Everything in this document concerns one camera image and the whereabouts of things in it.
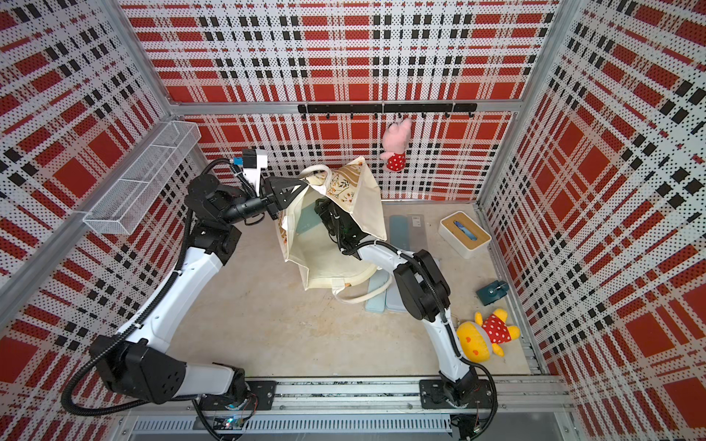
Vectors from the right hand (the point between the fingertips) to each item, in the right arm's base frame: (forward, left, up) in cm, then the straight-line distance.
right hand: (322, 204), depth 93 cm
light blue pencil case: (-26, -24, -18) cm, 40 cm away
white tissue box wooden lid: (-1, -53, -17) cm, 55 cm away
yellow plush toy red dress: (-41, -47, -14) cm, 64 cm away
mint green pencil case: (-28, -18, -18) cm, 38 cm away
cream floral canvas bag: (-15, +3, -5) cm, 16 cm away
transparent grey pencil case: (0, -35, -20) cm, 41 cm away
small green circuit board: (-60, +20, -18) cm, 66 cm away
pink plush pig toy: (+16, -25, +14) cm, 33 cm away
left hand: (-18, -3, +25) cm, 31 cm away
